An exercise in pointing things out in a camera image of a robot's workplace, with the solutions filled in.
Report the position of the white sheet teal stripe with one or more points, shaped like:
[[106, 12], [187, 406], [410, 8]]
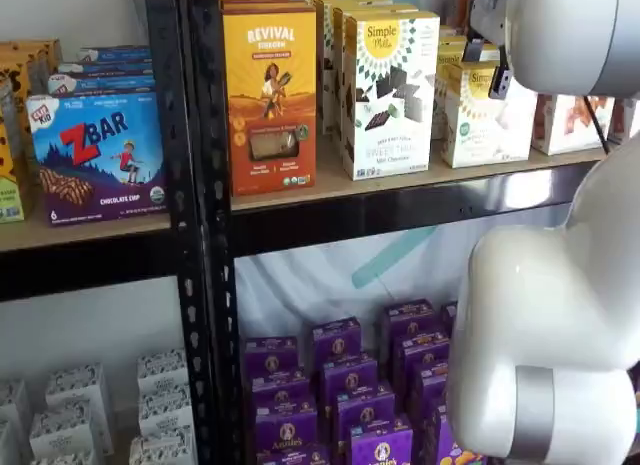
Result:
[[310, 285]]

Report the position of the yellow box green bottom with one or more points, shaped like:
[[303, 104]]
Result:
[[10, 165]]

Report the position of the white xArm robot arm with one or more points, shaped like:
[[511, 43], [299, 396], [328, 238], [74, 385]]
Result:
[[540, 295]]

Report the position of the white box red picture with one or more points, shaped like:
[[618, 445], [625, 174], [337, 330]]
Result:
[[565, 127]]

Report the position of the white box brown picture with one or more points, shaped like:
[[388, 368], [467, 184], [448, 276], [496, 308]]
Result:
[[625, 120]]

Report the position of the yellow brown-spotted box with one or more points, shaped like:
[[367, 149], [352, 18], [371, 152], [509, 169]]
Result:
[[30, 60]]

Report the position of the black perforated shelf post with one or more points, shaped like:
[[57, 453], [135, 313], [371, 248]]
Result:
[[217, 235], [172, 235]]

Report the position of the blue Clif ZBar box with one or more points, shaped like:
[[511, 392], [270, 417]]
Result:
[[100, 160], [100, 83], [105, 67], [115, 53]]

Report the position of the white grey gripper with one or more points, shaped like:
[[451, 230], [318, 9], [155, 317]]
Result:
[[490, 10]]

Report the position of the small white yellow-label box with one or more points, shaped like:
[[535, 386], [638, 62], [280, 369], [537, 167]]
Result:
[[480, 130], [450, 60], [452, 36]]

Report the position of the white black-patterned carton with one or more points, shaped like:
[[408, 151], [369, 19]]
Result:
[[62, 432], [77, 390], [162, 370], [162, 450], [14, 410], [7, 445], [165, 410]]

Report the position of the wooden shelf board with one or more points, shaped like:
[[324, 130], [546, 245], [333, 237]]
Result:
[[330, 182], [100, 232]]

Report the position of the black shelf beam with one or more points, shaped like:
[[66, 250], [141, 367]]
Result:
[[400, 210], [90, 265]]

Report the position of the purple Annie's box orange label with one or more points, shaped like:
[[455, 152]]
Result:
[[452, 447]]

